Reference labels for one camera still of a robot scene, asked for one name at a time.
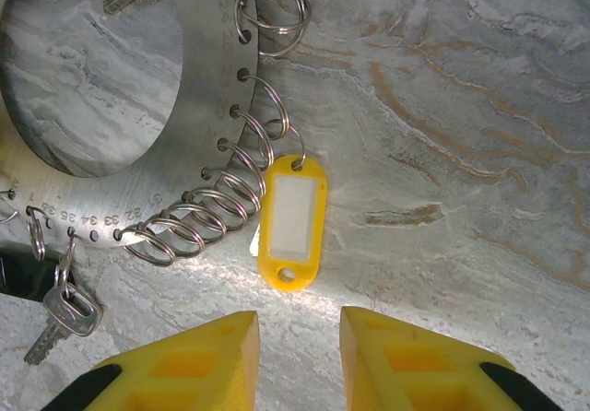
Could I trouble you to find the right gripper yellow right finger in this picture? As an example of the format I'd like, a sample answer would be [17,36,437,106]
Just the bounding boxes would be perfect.
[339,306,566,411]

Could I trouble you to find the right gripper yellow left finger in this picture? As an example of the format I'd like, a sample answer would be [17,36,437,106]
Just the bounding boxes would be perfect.
[41,311,261,411]

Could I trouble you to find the yellow plastic key tag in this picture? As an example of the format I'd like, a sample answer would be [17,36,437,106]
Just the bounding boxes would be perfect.
[256,154,328,292]

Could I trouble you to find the black key fob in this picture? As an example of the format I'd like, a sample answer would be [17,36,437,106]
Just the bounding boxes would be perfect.
[0,244,64,302]

